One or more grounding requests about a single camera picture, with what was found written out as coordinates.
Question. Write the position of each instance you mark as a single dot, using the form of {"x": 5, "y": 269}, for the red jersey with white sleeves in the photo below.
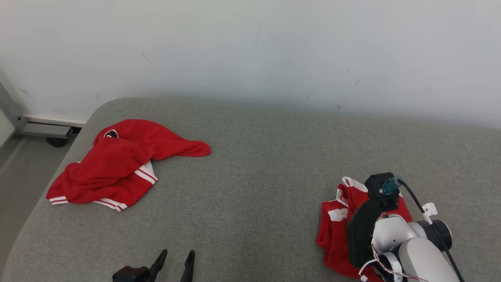
{"x": 113, "y": 168}

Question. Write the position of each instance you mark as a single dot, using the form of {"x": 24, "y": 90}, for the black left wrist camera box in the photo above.
{"x": 131, "y": 275}

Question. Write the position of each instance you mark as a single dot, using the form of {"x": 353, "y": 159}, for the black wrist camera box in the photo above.
{"x": 131, "y": 275}
{"x": 375, "y": 185}

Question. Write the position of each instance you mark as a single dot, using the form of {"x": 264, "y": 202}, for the red Bulls 23 shorts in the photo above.
{"x": 334, "y": 235}

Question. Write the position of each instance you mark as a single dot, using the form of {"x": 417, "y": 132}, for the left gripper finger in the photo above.
{"x": 188, "y": 270}
{"x": 158, "y": 268}

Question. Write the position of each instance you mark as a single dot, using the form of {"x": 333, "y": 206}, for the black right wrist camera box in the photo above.
{"x": 375, "y": 185}

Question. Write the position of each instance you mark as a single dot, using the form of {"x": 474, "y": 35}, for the teal right camera connector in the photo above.
{"x": 388, "y": 187}

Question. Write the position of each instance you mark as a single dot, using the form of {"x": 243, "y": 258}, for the white baseboard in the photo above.
{"x": 54, "y": 119}

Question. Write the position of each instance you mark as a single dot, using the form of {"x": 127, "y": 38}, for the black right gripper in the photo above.
{"x": 360, "y": 235}

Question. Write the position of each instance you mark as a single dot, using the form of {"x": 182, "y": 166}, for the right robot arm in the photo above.
{"x": 422, "y": 258}

